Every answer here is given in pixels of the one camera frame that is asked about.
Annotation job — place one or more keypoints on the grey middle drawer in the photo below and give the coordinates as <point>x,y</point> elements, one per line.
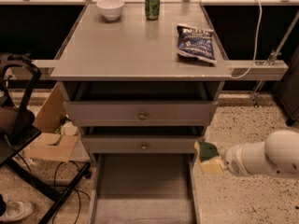
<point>142,139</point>

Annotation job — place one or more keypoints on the black chair frame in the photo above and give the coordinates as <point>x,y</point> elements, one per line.
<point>18,131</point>

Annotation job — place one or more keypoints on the grey drawer cabinet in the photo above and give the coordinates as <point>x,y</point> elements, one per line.
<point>135,49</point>

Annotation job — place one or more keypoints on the green soda can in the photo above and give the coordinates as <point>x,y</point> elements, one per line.
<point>152,9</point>

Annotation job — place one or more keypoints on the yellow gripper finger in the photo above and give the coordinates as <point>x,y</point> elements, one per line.
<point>213,166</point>

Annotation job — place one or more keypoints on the green and yellow sponge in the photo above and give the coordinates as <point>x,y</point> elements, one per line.
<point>206,151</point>

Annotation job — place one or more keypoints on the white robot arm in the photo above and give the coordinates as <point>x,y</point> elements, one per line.
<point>276,156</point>

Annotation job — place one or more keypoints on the cardboard box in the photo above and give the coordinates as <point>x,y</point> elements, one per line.
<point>51,145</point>

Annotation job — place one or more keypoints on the grey top drawer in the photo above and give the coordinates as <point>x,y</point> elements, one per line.
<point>154,103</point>

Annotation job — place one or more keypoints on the white sneaker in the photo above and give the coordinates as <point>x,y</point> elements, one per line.
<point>15,210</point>

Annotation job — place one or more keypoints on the white plastic container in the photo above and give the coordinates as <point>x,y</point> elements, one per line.
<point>69,129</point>

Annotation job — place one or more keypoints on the white ceramic bowl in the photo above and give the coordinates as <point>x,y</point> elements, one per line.
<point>111,10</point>

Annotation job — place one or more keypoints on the metal diagonal strut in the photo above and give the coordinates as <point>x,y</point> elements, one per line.
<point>271,59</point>

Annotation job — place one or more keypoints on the grey bottom drawer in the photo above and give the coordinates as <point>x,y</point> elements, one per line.
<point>144,189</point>

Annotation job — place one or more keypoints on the grey drawer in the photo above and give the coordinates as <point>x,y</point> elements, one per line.
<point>154,103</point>
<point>144,189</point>
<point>142,139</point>

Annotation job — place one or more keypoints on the blue chip bag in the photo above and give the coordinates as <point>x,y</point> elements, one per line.
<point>195,42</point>

